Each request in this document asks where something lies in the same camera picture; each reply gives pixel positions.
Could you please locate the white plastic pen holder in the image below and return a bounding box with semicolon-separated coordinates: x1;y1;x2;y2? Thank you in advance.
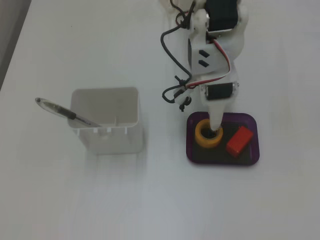
68;86;145;155

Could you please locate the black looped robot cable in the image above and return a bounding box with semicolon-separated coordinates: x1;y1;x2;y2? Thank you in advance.
159;0;196;113

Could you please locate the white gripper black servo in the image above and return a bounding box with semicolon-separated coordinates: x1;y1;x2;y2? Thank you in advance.
199;65;240;132

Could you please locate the yellow tape roll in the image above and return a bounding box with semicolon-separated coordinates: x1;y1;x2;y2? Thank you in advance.
194;119;224;150

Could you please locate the clear black ballpoint pen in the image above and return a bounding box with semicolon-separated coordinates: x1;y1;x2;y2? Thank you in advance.
34;96;102;128

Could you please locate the purple plastic tray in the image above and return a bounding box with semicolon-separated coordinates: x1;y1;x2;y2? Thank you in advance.
186;111;261;166

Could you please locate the red white servo wire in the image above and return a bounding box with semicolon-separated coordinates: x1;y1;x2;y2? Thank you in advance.
186;32;232;91

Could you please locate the red rectangular block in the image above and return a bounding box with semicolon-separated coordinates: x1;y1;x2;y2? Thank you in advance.
226;125;255;158

